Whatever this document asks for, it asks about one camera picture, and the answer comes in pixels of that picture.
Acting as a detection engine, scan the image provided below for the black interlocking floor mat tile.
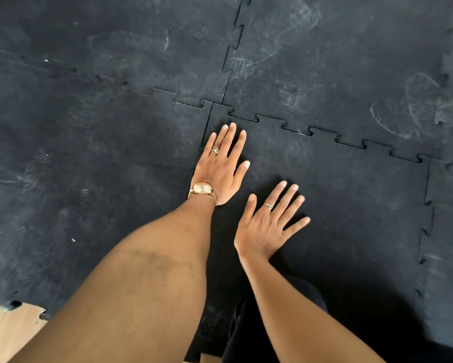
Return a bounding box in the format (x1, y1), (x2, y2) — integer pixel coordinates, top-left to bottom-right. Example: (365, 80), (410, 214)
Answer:
(415, 154), (453, 354)
(184, 103), (435, 363)
(0, 47), (214, 363)
(0, 0), (253, 109)
(222, 0), (453, 165)

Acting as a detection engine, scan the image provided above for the person's right hand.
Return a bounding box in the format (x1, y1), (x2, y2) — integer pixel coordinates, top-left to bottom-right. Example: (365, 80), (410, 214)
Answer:
(234, 180), (311, 262)

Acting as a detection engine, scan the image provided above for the person's left forearm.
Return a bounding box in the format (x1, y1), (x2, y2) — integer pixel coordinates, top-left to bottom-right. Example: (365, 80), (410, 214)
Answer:
(7, 196), (216, 363)

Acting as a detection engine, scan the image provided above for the person's left hand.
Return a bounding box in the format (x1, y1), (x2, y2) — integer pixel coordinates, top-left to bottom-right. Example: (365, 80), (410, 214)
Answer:
(190, 123), (251, 206)

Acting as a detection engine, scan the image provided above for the person's right forearm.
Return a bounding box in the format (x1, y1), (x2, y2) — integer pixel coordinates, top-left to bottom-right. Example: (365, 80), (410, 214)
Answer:
(238, 250), (386, 363)

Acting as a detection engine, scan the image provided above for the gold wrist watch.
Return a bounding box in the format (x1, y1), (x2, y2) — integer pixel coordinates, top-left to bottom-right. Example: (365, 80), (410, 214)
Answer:
(187, 182), (218, 205)

